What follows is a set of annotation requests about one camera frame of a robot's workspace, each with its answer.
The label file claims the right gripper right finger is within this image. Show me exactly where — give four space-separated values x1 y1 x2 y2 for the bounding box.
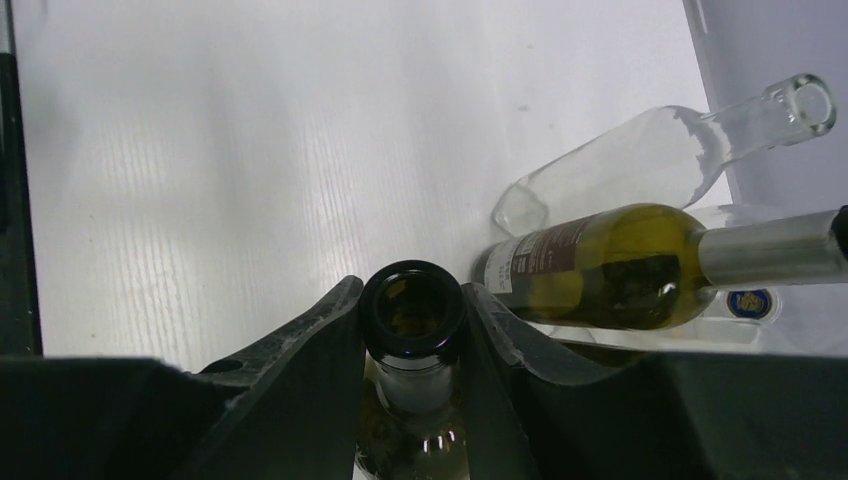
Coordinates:
462 283 847 479

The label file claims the dark green wine bottle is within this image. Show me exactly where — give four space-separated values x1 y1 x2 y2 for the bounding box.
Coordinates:
471 203 847 331

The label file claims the clear square glass bottle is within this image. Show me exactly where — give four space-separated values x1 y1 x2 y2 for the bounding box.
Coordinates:
492 73 837 237

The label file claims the olive wine bottle black cap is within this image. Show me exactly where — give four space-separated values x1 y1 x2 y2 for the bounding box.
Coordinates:
355 260 469 479

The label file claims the clear round bottle black cap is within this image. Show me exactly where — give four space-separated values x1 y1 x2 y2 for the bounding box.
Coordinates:
529 202 848 359

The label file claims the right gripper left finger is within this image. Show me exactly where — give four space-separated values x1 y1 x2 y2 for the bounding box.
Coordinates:
1 276 364 479

